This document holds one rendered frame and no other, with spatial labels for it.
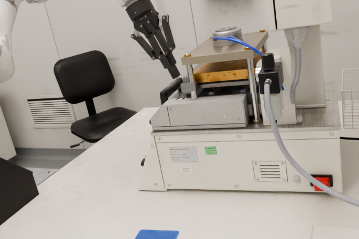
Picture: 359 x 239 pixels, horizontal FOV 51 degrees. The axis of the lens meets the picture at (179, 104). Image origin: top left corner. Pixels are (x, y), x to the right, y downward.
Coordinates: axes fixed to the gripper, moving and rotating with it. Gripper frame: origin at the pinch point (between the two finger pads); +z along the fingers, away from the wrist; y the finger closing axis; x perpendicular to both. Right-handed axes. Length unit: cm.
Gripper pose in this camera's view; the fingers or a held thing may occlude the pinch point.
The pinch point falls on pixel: (171, 66)
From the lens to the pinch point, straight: 110.4
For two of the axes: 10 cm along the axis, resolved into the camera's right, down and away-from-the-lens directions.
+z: 4.7, 8.7, 1.5
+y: -8.1, 3.7, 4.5
